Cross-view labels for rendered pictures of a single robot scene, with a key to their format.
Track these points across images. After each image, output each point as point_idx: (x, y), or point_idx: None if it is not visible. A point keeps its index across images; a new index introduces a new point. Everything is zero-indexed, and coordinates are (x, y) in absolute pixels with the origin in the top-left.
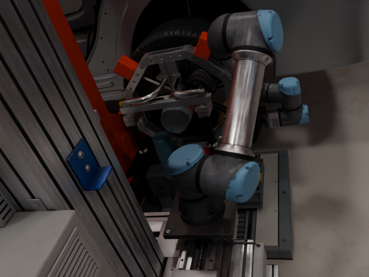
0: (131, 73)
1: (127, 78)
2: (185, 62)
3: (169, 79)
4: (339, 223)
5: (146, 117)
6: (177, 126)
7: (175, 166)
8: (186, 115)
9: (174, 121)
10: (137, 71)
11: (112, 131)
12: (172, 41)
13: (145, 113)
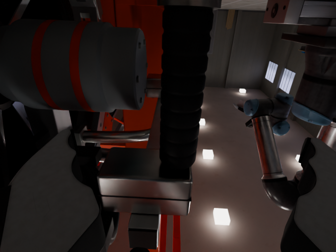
0: (104, 123)
1: (106, 113)
2: (5, 164)
3: (75, 137)
4: None
5: (64, 5)
6: (140, 55)
7: None
8: (122, 92)
9: (141, 72)
10: (101, 130)
11: (130, 18)
12: None
13: (66, 18)
